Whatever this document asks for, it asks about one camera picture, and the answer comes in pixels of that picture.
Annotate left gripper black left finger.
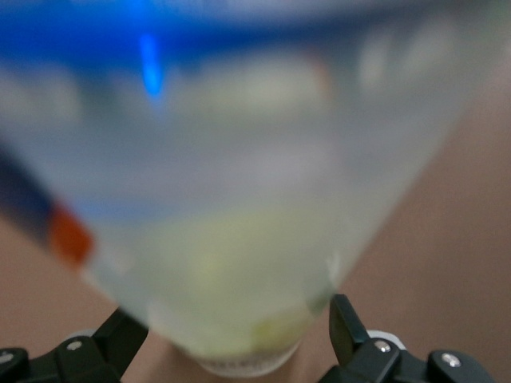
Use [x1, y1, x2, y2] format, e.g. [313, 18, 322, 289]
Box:
[30, 306, 149, 383]

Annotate clear plastic tennis ball can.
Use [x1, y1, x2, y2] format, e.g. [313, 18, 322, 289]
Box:
[0, 0, 511, 378]

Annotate yellow tennis ball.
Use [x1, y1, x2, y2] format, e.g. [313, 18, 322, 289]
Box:
[151, 207, 332, 356]

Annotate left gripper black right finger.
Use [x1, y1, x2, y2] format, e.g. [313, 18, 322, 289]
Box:
[323, 294, 430, 383]

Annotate brown table cover sheet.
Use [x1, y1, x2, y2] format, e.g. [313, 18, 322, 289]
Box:
[0, 51, 511, 383]

